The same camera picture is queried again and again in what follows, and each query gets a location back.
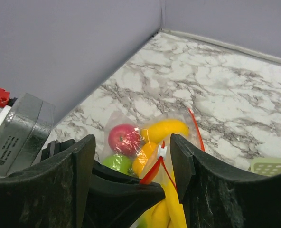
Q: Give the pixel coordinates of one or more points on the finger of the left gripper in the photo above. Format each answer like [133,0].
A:
[117,200]

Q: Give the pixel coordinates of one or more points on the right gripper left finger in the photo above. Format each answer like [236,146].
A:
[49,194]

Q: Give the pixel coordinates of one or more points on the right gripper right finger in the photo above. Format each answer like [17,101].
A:
[215,194]

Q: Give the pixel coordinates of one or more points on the green apple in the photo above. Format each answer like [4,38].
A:
[118,162]

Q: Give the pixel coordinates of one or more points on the yellow banana bunch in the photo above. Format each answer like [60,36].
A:
[169,212]

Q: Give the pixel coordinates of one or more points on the orange yellow bell pepper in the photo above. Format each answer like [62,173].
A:
[142,157]

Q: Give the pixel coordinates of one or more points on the clear zip bag red zipper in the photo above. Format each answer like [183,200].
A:
[163,148]

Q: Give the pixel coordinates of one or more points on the green plastic basket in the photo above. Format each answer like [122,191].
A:
[266,166]

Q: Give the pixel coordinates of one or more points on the red apple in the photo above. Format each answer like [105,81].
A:
[124,139]

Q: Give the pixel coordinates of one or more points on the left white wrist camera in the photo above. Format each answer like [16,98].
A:
[25,125]

